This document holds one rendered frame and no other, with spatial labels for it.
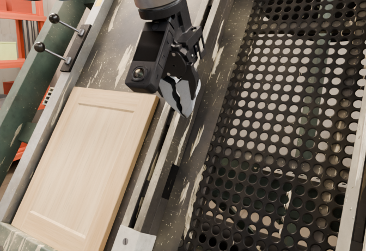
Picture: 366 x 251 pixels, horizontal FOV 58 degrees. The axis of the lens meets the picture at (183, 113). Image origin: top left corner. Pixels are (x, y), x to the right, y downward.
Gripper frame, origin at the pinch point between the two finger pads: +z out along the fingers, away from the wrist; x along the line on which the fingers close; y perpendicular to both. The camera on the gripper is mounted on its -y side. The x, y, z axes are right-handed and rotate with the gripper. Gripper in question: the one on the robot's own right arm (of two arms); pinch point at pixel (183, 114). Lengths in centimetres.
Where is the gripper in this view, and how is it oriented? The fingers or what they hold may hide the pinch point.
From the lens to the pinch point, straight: 60.9
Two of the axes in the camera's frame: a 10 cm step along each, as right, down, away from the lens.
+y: 4.3, -6.1, 6.7
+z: 2.2, 7.9, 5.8
